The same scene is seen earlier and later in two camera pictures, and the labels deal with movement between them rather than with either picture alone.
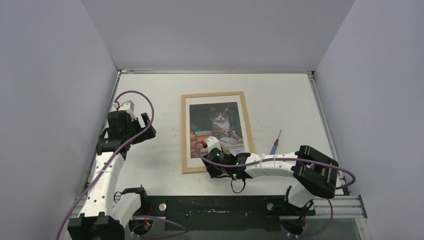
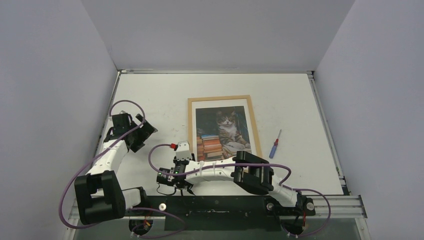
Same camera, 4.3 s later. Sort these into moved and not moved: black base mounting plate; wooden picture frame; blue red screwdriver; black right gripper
Moved: black right gripper; wooden picture frame
Not moved: blue red screwdriver; black base mounting plate
